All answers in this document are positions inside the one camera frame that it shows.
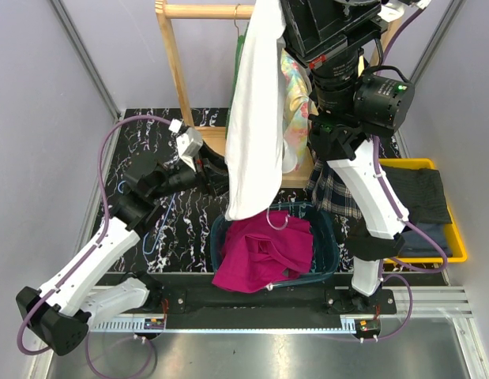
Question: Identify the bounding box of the dark green plastic hanger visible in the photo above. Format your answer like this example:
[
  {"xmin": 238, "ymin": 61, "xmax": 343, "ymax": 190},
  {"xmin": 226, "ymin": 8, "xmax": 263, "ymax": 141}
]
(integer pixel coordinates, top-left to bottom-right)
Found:
[{"xmin": 225, "ymin": 32, "xmax": 246, "ymax": 134}]

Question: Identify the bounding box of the black knitted cloth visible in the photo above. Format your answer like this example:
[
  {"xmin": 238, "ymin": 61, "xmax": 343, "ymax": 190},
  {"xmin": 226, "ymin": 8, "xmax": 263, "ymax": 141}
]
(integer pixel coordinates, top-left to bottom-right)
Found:
[{"xmin": 382, "ymin": 166, "xmax": 452, "ymax": 224}]

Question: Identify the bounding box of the navy plaid skirt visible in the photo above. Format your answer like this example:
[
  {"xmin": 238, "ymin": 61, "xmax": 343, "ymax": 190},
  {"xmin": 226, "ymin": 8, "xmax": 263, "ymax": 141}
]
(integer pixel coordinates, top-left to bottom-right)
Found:
[{"xmin": 306, "ymin": 159, "xmax": 362, "ymax": 220}]

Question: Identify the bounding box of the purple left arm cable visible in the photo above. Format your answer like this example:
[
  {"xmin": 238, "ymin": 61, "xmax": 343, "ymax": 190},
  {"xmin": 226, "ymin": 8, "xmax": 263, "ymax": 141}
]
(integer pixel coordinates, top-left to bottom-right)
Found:
[{"xmin": 17, "ymin": 116, "xmax": 178, "ymax": 378}]

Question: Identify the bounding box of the white skirt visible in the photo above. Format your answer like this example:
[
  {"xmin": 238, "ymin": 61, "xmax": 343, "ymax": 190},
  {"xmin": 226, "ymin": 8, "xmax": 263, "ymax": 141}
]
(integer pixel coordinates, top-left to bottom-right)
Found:
[{"xmin": 225, "ymin": 1, "xmax": 285, "ymax": 220}]

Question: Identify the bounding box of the magenta pleated skirt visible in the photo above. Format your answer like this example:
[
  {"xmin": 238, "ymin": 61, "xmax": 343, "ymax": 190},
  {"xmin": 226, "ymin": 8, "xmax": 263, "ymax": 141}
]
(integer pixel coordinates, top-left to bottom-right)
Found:
[{"xmin": 213, "ymin": 212, "xmax": 314, "ymax": 293}]

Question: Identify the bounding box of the dark blue folded cloth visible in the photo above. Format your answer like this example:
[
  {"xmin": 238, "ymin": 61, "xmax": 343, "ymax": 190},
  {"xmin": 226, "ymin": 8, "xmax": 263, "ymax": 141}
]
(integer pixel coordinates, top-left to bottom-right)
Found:
[{"xmin": 399, "ymin": 223, "xmax": 453, "ymax": 258}]

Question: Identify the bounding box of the teal transparent plastic basin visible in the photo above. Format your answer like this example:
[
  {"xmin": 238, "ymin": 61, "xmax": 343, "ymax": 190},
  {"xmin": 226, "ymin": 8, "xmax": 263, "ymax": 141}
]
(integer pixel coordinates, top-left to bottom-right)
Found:
[{"xmin": 210, "ymin": 201, "xmax": 339, "ymax": 289}]

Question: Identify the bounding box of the grey plastic hanger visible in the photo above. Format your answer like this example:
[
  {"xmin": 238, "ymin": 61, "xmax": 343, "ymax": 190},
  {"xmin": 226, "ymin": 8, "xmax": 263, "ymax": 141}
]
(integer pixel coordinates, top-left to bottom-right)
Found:
[{"xmin": 265, "ymin": 211, "xmax": 290, "ymax": 231}]

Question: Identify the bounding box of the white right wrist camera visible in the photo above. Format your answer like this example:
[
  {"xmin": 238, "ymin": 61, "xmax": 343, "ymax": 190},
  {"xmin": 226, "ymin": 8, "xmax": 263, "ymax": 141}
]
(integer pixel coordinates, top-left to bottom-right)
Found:
[{"xmin": 378, "ymin": 0, "xmax": 431, "ymax": 23}]

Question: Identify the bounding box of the wooden clothes rack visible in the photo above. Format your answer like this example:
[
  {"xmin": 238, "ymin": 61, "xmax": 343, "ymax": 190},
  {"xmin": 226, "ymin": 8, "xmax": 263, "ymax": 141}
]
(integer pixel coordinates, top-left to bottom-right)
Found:
[{"xmin": 155, "ymin": 1, "xmax": 404, "ymax": 188}]

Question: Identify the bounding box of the pastel floral skirt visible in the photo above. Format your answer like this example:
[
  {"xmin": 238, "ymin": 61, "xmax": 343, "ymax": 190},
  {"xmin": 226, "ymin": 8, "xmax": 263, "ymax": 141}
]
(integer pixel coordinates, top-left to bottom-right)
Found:
[{"xmin": 280, "ymin": 51, "xmax": 313, "ymax": 174}]

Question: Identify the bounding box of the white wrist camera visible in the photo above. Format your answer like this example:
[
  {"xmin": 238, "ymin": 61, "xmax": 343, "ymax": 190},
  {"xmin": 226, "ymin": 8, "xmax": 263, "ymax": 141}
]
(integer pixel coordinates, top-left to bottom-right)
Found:
[
  {"xmin": 378, "ymin": 0, "xmax": 431, "ymax": 23},
  {"xmin": 168, "ymin": 118, "xmax": 204, "ymax": 171}
]

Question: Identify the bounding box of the light blue plastic hanger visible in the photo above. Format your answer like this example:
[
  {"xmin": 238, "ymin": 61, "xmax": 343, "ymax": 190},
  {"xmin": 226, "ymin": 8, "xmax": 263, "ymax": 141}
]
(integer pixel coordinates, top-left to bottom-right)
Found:
[{"xmin": 112, "ymin": 180, "xmax": 177, "ymax": 257}]

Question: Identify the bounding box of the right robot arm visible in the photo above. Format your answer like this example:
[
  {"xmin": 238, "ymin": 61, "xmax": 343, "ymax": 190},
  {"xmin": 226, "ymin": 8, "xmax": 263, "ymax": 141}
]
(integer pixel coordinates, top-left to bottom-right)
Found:
[{"xmin": 281, "ymin": 1, "xmax": 415, "ymax": 313}]

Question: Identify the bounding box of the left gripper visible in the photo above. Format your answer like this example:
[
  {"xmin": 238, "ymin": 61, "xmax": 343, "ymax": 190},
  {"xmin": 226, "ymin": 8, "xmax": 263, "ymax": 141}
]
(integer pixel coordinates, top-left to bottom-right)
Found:
[{"xmin": 150, "ymin": 142, "xmax": 249, "ymax": 200}]

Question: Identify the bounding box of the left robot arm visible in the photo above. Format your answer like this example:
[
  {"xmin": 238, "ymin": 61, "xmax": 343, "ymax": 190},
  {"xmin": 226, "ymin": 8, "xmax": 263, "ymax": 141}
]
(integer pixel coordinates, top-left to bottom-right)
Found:
[{"xmin": 16, "ymin": 137, "xmax": 228, "ymax": 356}]

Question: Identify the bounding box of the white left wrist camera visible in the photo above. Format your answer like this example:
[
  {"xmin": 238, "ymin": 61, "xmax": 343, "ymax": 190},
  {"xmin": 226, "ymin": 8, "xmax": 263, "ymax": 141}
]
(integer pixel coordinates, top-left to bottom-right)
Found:
[{"xmin": 168, "ymin": 118, "xmax": 204, "ymax": 171}]

